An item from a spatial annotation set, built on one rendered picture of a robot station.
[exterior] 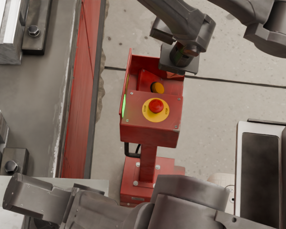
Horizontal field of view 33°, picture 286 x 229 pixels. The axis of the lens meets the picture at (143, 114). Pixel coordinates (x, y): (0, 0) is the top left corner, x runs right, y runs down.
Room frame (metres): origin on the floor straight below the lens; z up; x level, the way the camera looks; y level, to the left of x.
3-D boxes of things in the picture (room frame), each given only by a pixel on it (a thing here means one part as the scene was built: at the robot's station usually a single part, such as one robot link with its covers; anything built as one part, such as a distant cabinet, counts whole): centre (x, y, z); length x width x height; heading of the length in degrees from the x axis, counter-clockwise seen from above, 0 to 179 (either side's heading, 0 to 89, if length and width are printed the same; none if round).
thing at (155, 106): (0.58, -0.03, 0.79); 0.04 x 0.04 x 0.04
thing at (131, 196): (0.63, -0.06, 0.06); 0.25 x 0.20 x 0.12; 85
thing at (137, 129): (0.63, -0.03, 0.75); 0.20 x 0.16 x 0.18; 175
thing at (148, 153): (0.63, -0.03, 0.39); 0.05 x 0.05 x 0.54; 85
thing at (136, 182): (0.63, -0.03, 0.13); 0.10 x 0.10 x 0.01; 85
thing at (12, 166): (0.36, 0.28, 0.91); 0.03 x 0.03 x 0.02
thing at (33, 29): (0.72, 0.29, 0.91); 0.03 x 0.03 x 0.02
